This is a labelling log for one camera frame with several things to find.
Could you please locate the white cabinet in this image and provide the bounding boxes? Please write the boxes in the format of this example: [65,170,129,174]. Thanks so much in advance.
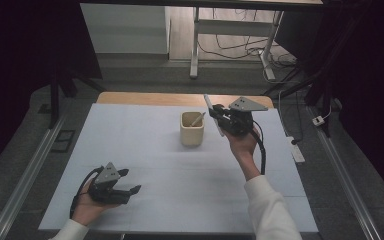
[79,3,171,55]

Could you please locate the white power strip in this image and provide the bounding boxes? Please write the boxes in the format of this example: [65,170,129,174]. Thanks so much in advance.
[285,135,306,164]

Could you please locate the black floor socket box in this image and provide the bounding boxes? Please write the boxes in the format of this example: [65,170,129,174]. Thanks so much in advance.
[51,129,77,154]

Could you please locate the dark curtain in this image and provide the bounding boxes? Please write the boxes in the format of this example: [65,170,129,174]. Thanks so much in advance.
[0,0,103,181]
[323,0,384,208]

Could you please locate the metal floor rail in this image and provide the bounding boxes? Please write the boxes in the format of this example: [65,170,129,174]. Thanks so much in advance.
[0,111,68,240]
[308,106,383,240]

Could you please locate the person's right hand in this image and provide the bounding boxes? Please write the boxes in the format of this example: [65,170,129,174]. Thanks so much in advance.
[224,123,263,165]

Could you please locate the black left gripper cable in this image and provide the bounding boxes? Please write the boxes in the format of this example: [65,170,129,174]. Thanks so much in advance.
[69,165,104,219]

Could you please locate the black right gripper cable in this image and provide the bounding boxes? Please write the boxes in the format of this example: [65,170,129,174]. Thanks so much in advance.
[250,126,268,176]

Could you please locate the black metal stand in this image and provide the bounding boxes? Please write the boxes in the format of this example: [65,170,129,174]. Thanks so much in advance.
[48,64,108,130]

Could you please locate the person's left hand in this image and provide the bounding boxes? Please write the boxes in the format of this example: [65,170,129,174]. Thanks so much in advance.
[70,181,122,228]

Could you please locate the black tripod stand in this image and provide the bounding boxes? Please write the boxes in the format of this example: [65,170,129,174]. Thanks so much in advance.
[263,49,335,138]

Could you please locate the beige square pen cup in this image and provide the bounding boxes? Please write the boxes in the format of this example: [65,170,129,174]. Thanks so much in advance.
[179,111,205,147]

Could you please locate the black floor cable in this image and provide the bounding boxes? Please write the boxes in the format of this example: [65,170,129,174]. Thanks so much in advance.
[198,8,298,63]

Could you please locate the white desk frame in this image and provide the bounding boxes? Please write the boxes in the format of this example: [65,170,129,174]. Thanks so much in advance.
[189,6,285,82]

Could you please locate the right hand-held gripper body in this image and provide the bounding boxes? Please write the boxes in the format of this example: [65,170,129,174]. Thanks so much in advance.
[217,96,269,138]

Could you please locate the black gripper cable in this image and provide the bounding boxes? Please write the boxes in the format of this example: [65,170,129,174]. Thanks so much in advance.
[250,126,268,176]
[69,165,104,219]

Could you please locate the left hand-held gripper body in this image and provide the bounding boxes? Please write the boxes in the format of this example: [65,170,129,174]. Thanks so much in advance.
[87,161,132,205]

